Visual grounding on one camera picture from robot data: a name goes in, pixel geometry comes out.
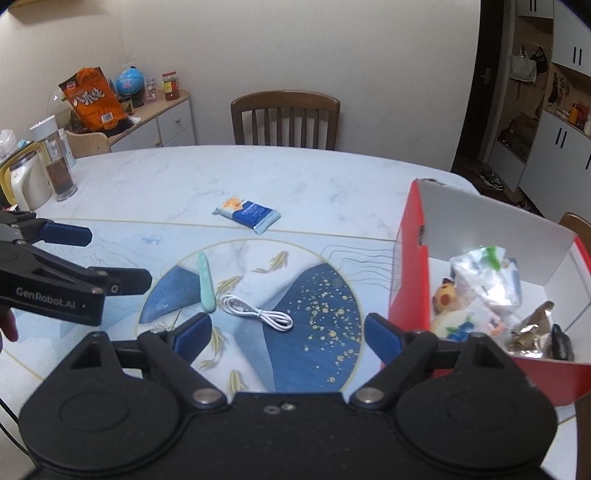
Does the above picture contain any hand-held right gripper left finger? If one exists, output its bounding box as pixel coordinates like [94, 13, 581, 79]
[52, 312, 229, 411]

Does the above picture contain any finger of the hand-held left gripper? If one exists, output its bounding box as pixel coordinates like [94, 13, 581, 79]
[87, 268, 153, 297]
[0, 210, 93, 247]

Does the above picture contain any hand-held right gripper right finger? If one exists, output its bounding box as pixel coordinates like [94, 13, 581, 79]
[348, 312, 530, 411]

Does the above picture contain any mint green pen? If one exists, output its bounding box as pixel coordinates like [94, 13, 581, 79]
[196, 253, 217, 314]

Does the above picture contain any red cardboard shoebox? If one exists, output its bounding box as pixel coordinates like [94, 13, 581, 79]
[388, 179, 591, 408]

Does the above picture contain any white charging cable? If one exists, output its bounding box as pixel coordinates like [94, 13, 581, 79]
[222, 294, 295, 332]

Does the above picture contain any blueberry bread packet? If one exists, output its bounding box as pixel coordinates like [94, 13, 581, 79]
[436, 308, 476, 343]

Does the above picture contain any white orange snack bag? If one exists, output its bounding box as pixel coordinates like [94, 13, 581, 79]
[450, 261, 523, 340]

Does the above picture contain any dark brown snack packet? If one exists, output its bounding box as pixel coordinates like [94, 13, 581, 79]
[549, 324, 576, 362]

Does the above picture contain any marble printed desktop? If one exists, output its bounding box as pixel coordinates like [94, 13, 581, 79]
[0, 144, 579, 464]

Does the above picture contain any person's left hand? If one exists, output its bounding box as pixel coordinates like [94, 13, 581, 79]
[0, 307, 20, 343]

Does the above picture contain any white yellow kettle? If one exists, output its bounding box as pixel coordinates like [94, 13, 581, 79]
[0, 141, 52, 211]

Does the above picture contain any clear bottle with white lid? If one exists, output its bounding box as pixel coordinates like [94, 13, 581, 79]
[30, 115, 78, 203]

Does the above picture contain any yellow brown plush toy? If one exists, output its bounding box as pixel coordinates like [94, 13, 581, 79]
[431, 277, 465, 333]

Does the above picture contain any small wooden chair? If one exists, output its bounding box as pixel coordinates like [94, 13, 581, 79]
[65, 130, 112, 159]

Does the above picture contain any blue tissue packet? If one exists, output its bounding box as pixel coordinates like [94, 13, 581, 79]
[212, 194, 282, 236]

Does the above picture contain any white sideboard with wooden top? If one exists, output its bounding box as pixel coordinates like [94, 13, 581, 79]
[108, 90, 197, 153]

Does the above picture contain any silver foil packet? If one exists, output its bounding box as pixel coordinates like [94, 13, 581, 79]
[508, 301, 555, 359]

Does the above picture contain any blue globe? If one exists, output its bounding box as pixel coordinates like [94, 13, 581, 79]
[116, 67, 142, 110]

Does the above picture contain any red sauce jar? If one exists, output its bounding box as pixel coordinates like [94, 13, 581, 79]
[161, 71, 180, 102]

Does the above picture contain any brown wooden chair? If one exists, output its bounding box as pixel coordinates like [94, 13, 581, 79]
[558, 212, 591, 252]
[231, 91, 341, 151]

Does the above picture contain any brown bag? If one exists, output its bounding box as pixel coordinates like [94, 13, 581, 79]
[496, 117, 523, 149]

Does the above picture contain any dark brown door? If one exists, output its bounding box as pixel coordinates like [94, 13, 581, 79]
[455, 0, 519, 178]

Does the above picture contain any white floor cupboard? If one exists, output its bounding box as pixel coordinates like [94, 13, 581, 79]
[519, 108, 591, 223]

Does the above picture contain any white tote bag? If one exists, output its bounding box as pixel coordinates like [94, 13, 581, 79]
[510, 46, 537, 84]

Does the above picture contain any black cable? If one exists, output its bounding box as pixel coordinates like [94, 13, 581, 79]
[0, 397, 24, 424]
[0, 421, 40, 467]

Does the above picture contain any white wall cupboard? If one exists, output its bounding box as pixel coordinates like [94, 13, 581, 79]
[551, 0, 591, 77]

